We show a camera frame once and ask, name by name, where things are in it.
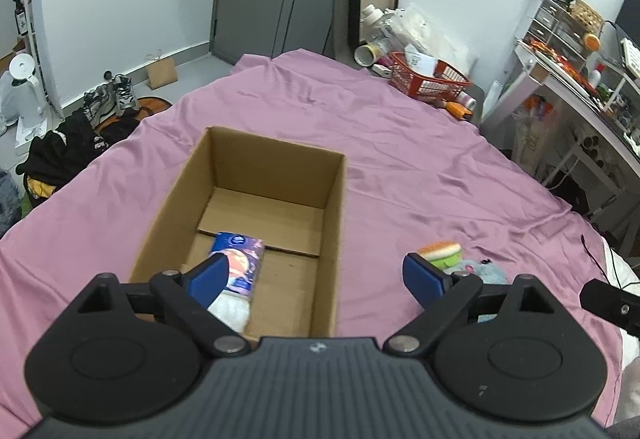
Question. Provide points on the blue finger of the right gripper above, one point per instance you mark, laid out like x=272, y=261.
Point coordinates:
x=615, y=306

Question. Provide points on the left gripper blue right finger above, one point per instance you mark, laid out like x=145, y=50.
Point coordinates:
x=446, y=301

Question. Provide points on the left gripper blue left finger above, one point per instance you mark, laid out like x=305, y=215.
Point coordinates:
x=185, y=298

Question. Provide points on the grey-blue plush toy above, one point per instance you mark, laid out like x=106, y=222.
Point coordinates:
x=490, y=273

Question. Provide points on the blue tissue pack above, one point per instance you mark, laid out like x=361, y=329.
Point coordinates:
x=244, y=255

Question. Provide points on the plush hamburger toy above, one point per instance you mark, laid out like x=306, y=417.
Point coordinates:
x=442, y=255

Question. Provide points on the purple bed sheet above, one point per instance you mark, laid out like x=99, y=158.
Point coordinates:
x=414, y=176

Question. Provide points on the brown cardboard box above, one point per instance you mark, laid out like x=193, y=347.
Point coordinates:
x=288, y=195

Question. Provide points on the white desk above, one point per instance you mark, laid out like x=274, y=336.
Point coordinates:
x=538, y=73

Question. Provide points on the orange tool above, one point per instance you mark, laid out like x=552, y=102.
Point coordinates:
x=458, y=111

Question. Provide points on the black clothes pile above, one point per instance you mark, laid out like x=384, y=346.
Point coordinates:
x=61, y=154

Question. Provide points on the pair of sneakers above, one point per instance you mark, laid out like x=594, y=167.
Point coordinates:
x=114, y=96

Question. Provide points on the red plastic basket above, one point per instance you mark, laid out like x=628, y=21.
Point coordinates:
x=446, y=84

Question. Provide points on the brown paper bag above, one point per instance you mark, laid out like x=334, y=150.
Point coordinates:
x=161, y=71

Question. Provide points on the white fan heater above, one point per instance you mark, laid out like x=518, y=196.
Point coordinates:
x=23, y=102

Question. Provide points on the white paper tube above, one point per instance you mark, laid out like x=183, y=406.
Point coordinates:
x=368, y=54

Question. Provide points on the white plastic bag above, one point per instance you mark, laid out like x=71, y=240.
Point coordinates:
x=433, y=40

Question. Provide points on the clear plastic bottle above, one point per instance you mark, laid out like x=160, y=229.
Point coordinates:
x=383, y=28

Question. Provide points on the black monitor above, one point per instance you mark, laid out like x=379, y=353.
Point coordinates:
x=628, y=21

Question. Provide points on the white drawer organizer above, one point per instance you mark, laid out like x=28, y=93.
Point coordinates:
x=547, y=22

